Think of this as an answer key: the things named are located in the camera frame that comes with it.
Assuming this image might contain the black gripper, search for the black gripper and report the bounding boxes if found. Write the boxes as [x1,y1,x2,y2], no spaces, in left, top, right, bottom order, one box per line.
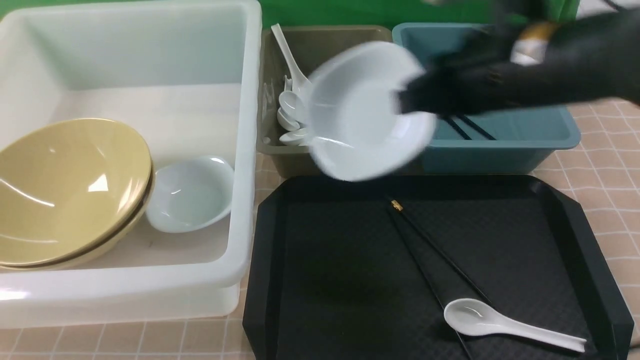
[397,25,526,118]

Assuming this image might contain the white side dish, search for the white side dish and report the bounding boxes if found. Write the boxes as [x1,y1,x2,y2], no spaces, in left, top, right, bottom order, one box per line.
[145,155,234,234]
[303,41,438,182]

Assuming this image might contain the black chopstick from tray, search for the black chopstick from tray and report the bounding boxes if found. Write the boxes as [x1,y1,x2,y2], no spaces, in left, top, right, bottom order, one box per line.
[385,200,473,360]
[385,196,493,305]

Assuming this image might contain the white soup spoon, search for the white soup spoon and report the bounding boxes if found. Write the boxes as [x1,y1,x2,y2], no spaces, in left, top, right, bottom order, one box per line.
[278,90,306,122]
[443,298,586,353]

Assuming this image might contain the yellow noodle bowl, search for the yellow noodle bowl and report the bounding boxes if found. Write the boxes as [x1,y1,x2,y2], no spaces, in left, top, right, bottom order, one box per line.
[0,167,156,272]
[0,118,153,267]

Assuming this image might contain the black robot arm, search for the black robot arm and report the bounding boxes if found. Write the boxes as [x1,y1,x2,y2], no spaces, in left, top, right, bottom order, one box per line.
[397,0,640,116]

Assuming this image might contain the yellow noodle bowl in bin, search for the yellow noodle bowl in bin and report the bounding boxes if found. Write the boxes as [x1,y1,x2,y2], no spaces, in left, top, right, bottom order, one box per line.
[0,167,156,272]

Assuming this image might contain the black chopstick gold band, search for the black chopstick gold band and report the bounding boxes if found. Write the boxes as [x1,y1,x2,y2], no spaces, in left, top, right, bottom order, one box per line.
[458,115,496,141]
[440,116,471,141]

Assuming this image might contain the blue plastic bin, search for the blue plastic bin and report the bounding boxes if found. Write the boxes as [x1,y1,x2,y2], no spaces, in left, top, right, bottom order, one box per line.
[391,22,581,174]

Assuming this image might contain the green cloth backdrop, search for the green cloth backdrop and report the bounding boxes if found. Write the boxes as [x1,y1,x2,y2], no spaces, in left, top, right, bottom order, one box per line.
[1,0,579,28]

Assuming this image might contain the olive green plastic bin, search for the olive green plastic bin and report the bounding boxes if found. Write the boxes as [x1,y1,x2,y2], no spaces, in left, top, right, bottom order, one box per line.
[256,25,393,179]

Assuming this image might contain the long white spoon leaning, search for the long white spoon leaning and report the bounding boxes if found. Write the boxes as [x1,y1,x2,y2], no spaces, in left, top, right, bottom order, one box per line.
[270,23,309,97]

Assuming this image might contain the black serving tray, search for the black serving tray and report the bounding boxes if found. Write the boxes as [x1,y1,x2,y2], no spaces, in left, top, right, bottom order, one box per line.
[243,175,634,360]

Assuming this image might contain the large white plastic bin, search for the large white plastic bin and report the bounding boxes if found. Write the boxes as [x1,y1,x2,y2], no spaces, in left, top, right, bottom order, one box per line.
[1,0,262,329]

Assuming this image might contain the white side dish in bin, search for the white side dish in bin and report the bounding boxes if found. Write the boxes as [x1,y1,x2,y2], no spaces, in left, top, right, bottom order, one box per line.
[145,155,234,234]

